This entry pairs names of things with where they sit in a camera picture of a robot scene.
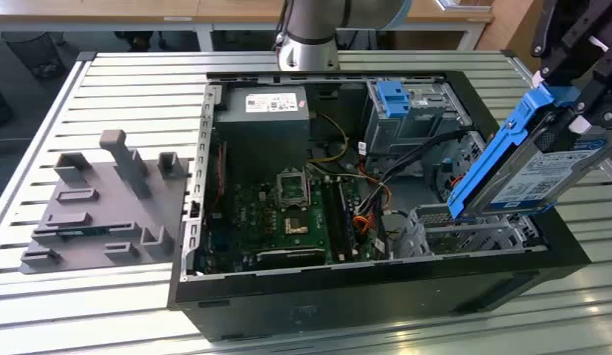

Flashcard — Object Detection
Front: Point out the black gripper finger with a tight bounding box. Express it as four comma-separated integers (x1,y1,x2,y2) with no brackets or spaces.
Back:
557,53,612,135
531,10,611,88

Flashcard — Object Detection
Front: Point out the hard disk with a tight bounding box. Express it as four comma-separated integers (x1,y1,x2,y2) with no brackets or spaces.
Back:
447,72,611,217

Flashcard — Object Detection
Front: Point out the metal disk bay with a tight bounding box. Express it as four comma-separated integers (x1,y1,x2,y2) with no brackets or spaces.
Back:
394,205,547,260

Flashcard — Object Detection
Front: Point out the black RAM slot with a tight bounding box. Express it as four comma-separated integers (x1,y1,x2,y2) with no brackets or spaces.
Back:
322,176,340,262
335,177,359,257

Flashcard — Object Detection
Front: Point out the wooden cabinet side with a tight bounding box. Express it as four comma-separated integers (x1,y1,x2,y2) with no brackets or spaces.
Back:
476,0,549,56

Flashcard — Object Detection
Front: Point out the tall metal drive cage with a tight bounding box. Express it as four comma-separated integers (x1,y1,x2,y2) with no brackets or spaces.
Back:
364,81,474,156

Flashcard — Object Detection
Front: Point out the blue drive carrier latch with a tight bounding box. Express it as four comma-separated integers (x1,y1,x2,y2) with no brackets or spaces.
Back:
376,80,411,118

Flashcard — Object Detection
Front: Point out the round grey speaker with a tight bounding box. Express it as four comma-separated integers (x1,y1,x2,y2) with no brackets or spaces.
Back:
380,210,412,237

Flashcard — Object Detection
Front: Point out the CPU socket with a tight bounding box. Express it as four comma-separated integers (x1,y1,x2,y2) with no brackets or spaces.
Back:
276,168,312,210

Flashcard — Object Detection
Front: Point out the grey power supply unit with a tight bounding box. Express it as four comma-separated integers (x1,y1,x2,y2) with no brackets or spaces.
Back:
215,87,311,175

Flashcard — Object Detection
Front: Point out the black graphics card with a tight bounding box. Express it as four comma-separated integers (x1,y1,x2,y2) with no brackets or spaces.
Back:
254,246,327,267

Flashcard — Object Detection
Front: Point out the black PC case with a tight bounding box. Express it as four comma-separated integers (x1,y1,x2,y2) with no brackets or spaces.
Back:
166,70,592,342

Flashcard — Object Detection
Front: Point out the green motherboard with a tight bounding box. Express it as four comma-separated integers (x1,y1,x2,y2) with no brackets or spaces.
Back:
202,162,382,273

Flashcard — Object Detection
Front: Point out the grey parts rack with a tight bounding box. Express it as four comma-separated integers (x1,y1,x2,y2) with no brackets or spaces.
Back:
19,129,195,275

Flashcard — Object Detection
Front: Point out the black mesh waste bin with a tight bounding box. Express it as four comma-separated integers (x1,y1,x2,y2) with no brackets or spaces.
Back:
0,31,66,78

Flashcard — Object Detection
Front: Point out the black wire bundle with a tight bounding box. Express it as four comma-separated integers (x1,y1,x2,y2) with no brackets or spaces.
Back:
358,129,478,215

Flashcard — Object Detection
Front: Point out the yellow wire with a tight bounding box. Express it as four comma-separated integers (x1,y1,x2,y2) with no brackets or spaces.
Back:
308,112,350,163

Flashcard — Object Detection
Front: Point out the orange wire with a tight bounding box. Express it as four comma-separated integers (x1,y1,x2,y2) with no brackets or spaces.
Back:
352,216,382,234

